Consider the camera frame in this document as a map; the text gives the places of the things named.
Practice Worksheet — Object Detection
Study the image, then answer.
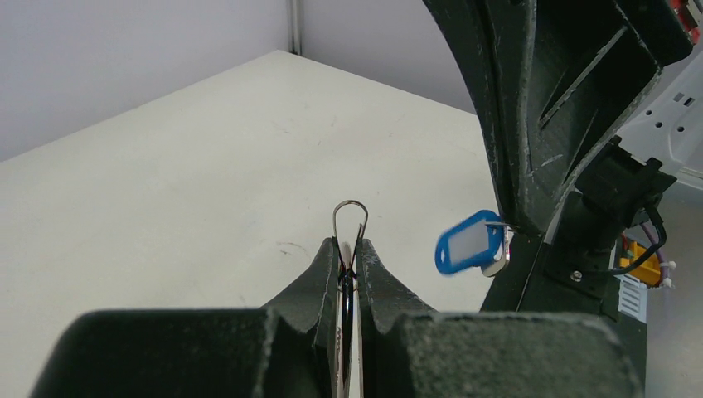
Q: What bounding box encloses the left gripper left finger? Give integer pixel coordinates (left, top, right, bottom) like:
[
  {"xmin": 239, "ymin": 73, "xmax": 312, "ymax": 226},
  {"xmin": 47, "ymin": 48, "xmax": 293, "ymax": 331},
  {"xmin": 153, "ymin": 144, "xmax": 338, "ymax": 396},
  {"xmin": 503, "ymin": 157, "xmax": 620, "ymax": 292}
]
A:
[{"xmin": 32, "ymin": 238, "xmax": 338, "ymax": 397}]

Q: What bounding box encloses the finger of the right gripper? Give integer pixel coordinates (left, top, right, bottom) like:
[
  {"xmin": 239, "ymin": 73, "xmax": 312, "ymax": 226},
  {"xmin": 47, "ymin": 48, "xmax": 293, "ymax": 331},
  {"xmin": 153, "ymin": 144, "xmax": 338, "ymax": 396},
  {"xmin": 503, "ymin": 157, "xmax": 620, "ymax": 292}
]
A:
[
  {"xmin": 424, "ymin": 1, "xmax": 522, "ymax": 231},
  {"xmin": 482, "ymin": 1, "xmax": 693, "ymax": 234}
]

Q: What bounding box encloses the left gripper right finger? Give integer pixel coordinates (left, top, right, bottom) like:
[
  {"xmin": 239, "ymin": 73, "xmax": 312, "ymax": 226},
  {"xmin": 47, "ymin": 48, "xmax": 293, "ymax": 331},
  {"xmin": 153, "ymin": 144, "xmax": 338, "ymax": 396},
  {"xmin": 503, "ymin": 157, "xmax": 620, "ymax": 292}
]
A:
[{"xmin": 357, "ymin": 240, "xmax": 643, "ymax": 397}]

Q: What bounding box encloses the silver metal keyring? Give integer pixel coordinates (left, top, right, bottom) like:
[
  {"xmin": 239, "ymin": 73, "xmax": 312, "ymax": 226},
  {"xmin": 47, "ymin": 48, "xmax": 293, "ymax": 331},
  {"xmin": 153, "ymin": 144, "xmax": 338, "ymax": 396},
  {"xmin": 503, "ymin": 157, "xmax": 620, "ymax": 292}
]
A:
[{"xmin": 332, "ymin": 199, "xmax": 369, "ymax": 397}]

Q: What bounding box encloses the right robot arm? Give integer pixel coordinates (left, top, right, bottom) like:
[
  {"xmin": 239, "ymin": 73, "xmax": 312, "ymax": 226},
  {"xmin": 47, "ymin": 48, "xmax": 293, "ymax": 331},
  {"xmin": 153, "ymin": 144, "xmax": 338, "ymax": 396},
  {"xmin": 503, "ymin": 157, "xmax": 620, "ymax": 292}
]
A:
[{"xmin": 425, "ymin": 1, "xmax": 694, "ymax": 253}]

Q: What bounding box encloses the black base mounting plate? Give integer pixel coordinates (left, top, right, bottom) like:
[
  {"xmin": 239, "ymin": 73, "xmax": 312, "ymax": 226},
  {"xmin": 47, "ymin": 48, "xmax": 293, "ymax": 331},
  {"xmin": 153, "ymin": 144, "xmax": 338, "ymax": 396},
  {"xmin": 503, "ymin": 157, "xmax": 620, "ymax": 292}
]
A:
[{"xmin": 481, "ymin": 235, "xmax": 647, "ymax": 384}]

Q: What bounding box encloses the left aluminium frame post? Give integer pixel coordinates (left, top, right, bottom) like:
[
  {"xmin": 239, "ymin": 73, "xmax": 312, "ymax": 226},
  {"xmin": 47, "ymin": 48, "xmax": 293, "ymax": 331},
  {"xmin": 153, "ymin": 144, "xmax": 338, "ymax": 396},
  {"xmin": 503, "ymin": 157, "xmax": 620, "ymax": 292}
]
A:
[{"xmin": 288, "ymin": 0, "xmax": 303, "ymax": 56}]

